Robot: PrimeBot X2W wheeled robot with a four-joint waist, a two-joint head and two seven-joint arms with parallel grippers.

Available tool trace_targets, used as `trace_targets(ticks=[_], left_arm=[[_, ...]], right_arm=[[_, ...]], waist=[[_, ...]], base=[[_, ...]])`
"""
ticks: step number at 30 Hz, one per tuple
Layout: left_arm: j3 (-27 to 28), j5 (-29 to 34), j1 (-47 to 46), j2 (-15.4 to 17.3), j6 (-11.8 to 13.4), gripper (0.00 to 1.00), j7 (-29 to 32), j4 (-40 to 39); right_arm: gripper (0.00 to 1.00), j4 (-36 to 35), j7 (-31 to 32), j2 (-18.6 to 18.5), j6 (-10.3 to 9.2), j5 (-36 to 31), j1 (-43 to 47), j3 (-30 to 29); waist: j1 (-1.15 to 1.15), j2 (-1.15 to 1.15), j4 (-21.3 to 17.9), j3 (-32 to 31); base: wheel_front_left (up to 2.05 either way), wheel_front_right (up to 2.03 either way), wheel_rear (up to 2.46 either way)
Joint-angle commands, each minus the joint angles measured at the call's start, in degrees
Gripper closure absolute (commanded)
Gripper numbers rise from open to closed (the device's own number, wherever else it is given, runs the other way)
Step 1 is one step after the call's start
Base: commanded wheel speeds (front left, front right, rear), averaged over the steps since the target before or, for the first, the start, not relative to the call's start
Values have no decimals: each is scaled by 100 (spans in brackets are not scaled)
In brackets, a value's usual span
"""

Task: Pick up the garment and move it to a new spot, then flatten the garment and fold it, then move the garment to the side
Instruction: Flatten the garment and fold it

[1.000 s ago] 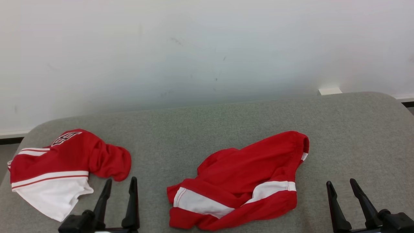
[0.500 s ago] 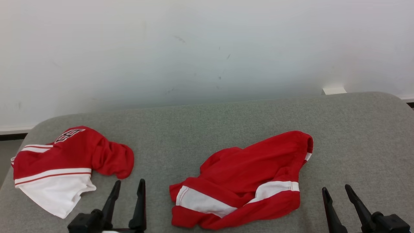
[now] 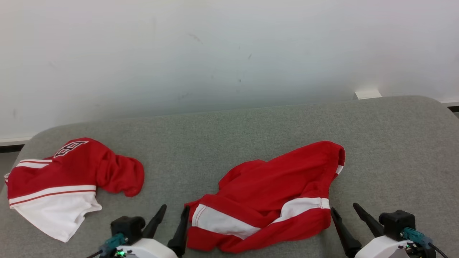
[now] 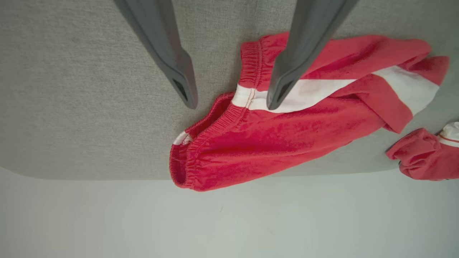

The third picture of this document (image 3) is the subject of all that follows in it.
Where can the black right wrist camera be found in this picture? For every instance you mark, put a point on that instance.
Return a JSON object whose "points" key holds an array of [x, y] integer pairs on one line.
{"points": [[396, 222]]}

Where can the small white wall box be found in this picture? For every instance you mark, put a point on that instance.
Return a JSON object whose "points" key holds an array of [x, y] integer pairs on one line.
{"points": [[367, 94]]}

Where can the red jersey black number print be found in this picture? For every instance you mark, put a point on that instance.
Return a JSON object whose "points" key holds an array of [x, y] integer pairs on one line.
{"points": [[71, 172]]}

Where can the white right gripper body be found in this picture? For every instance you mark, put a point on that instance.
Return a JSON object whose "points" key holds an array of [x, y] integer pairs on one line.
{"points": [[383, 249]]}

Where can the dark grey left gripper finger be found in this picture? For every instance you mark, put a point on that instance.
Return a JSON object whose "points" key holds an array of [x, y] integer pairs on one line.
{"points": [[155, 224], [180, 236]]}

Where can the grey fabric mat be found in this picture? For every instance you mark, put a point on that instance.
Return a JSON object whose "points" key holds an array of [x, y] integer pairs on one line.
{"points": [[215, 143]]}

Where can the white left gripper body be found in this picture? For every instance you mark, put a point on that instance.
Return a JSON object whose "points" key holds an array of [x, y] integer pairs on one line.
{"points": [[150, 249]]}

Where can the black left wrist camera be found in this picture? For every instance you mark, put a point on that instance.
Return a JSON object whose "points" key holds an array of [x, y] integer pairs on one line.
{"points": [[125, 225]]}

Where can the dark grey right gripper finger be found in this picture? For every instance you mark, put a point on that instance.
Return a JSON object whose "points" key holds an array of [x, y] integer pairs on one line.
{"points": [[346, 234], [369, 222]]}

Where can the red garment with white bands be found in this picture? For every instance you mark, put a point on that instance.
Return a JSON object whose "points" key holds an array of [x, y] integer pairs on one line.
{"points": [[269, 186]]}

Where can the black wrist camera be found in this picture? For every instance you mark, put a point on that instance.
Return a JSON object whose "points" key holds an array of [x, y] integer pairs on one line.
{"points": [[125, 225], [396, 222]]}

